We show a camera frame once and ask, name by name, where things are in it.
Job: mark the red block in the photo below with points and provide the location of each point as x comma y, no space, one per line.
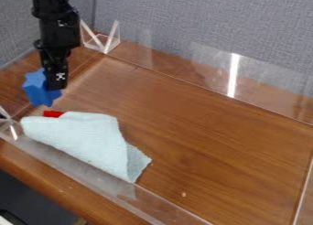
52,114

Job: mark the clear acrylic left bracket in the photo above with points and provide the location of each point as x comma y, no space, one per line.
8,122

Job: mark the clear acrylic corner bracket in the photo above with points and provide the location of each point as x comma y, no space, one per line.
99,42

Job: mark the light blue cloth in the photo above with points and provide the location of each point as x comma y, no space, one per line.
89,136

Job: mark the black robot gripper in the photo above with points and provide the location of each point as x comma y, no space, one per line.
57,19

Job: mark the blue star foam block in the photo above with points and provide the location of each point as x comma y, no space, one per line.
36,91

